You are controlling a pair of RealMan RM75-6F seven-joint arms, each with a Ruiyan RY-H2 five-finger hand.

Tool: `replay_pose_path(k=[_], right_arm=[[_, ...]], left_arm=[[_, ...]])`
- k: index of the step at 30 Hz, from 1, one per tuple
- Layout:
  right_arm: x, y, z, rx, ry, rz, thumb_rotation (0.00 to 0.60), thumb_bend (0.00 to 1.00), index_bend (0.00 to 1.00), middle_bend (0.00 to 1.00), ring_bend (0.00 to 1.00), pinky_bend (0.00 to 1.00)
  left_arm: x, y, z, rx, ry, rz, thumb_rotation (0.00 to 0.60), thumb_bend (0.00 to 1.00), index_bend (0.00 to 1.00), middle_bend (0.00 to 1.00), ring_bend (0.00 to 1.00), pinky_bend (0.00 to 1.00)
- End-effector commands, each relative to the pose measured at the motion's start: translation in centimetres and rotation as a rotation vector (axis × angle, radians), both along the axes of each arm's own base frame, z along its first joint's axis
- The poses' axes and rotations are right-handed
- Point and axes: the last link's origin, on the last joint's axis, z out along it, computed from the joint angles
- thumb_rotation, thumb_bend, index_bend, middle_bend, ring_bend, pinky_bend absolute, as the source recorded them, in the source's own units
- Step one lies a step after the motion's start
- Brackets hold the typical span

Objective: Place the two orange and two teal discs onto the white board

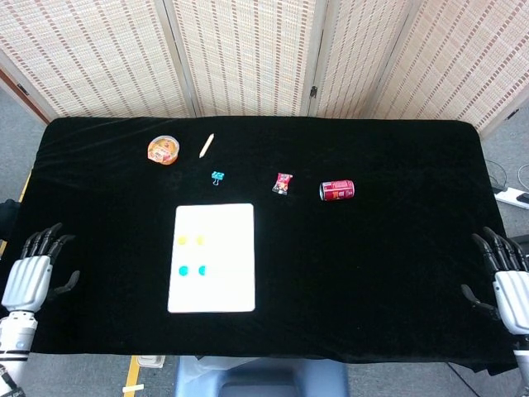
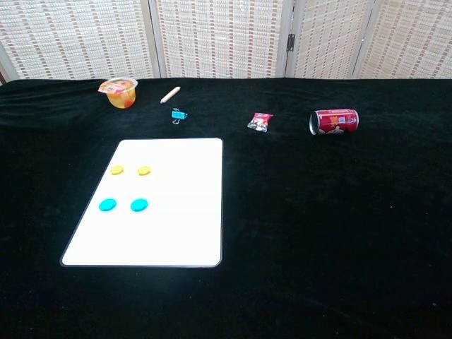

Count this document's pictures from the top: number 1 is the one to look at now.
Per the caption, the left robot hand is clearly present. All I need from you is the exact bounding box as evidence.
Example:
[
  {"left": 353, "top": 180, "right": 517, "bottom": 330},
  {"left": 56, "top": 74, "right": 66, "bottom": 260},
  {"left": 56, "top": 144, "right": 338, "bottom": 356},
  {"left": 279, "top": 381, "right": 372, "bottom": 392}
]
[{"left": 1, "top": 222, "right": 81, "bottom": 313}]

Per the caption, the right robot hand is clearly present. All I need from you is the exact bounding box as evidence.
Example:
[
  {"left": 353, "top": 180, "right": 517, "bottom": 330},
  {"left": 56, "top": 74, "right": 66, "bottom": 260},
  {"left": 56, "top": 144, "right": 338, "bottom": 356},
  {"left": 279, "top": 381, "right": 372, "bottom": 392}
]
[{"left": 460, "top": 226, "right": 529, "bottom": 336}]

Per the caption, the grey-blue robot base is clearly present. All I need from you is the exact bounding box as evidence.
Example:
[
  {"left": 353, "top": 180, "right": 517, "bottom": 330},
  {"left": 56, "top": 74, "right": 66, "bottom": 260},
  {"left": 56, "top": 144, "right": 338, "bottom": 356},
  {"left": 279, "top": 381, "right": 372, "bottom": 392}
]
[{"left": 172, "top": 356, "right": 350, "bottom": 397}]

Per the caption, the black bulky object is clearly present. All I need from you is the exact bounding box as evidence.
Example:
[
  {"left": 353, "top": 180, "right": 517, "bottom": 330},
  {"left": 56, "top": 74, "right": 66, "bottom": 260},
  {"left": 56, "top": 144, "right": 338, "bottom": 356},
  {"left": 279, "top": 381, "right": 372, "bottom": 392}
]
[{"left": 0, "top": 197, "right": 21, "bottom": 243}]

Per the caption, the white power strip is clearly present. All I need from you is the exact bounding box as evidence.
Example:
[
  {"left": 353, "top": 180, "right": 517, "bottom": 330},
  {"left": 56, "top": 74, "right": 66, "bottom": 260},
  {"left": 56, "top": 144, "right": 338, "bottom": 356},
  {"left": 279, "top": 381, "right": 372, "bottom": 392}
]
[{"left": 494, "top": 186, "right": 529, "bottom": 210}]

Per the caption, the yellow floor tape line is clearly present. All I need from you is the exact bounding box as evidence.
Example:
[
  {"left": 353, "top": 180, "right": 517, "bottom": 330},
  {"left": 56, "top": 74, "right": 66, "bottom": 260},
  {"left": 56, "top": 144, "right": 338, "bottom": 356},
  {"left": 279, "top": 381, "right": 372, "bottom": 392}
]
[{"left": 123, "top": 356, "right": 141, "bottom": 397}]

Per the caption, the black velvet tablecloth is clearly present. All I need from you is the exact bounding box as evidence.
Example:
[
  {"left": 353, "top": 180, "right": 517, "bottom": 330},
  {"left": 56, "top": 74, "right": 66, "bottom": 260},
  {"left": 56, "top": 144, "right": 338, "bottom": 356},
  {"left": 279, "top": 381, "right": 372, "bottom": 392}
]
[{"left": 2, "top": 116, "right": 517, "bottom": 375}]

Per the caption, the orange jelly cup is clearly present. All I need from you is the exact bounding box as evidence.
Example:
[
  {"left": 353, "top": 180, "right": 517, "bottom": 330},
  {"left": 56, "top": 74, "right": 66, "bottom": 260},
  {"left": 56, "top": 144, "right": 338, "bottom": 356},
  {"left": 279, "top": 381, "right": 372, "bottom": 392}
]
[{"left": 146, "top": 135, "right": 181, "bottom": 167}]

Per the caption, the white magnetic board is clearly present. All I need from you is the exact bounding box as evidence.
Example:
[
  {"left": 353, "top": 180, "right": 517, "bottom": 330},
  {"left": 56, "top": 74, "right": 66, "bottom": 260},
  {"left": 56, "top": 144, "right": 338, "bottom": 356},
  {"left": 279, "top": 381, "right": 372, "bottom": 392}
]
[{"left": 166, "top": 203, "right": 256, "bottom": 314}]

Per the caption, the red soda can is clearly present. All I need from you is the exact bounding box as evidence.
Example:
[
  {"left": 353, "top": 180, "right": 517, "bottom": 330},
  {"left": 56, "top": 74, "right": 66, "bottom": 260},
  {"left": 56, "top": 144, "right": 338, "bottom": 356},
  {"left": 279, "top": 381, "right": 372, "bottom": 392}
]
[{"left": 319, "top": 179, "right": 356, "bottom": 202}]

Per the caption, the wooden pencil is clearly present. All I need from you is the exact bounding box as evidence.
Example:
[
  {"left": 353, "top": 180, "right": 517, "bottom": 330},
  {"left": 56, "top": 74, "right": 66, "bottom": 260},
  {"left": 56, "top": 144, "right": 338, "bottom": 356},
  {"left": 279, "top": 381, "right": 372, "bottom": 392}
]
[{"left": 198, "top": 132, "right": 216, "bottom": 159}]

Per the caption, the bamboo screen panel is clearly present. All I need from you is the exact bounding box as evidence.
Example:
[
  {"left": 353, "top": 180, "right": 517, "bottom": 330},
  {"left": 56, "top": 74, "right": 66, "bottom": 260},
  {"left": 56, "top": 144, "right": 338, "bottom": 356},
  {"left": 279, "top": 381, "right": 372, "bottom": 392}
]
[
  {"left": 369, "top": 0, "right": 529, "bottom": 137},
  {"left": 307, "top": 0, "right": 418, "bottom": 120},
  {"left": 0, "top": 0, "right": 198, "bottom": 124},
  {"left": 163, "top": 0, "right": 327, "bottom": 118}
]

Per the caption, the red snack packet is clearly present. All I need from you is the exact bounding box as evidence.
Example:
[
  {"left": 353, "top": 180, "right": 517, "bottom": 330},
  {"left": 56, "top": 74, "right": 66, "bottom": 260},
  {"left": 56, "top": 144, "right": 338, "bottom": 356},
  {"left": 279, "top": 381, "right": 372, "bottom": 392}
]
[{"left": 271, "top": 172, "right": 294, "bottom": 196}]

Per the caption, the black floor cable loop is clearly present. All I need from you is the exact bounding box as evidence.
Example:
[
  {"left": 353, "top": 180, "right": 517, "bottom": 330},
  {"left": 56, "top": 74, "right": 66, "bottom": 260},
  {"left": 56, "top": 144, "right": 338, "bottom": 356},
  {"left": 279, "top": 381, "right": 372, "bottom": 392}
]
[{"left": 483, "top": 159, "right": 510, "bottom": 192}]

